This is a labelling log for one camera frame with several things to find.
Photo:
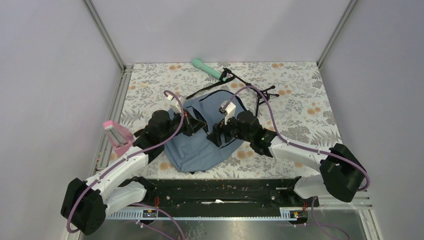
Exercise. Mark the mint green tube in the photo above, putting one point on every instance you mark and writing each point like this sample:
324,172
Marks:
197,63

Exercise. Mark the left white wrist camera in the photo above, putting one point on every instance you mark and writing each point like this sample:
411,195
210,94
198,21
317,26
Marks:
176,102

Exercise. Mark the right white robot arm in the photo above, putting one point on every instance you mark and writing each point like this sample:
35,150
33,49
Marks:
340,173

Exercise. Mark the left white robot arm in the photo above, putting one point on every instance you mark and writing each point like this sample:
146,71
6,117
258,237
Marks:
87,202

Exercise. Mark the blue grey backpack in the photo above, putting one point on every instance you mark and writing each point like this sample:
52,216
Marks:
196,153

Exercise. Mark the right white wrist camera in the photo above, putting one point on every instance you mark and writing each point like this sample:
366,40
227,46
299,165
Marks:
228,109

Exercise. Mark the grey slotted cable duct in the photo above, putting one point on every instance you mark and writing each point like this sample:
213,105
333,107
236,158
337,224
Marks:
148,214

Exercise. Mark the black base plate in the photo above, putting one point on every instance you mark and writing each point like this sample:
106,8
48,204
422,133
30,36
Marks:
221,197

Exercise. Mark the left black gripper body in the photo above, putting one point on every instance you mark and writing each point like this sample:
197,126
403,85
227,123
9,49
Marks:
187,128

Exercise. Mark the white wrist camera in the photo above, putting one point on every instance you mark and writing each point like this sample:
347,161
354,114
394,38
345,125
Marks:
228,109
176,102

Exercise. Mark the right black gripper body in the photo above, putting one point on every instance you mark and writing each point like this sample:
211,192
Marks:
230,130

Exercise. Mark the pink metronome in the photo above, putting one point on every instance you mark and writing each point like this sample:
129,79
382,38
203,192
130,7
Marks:
119,136

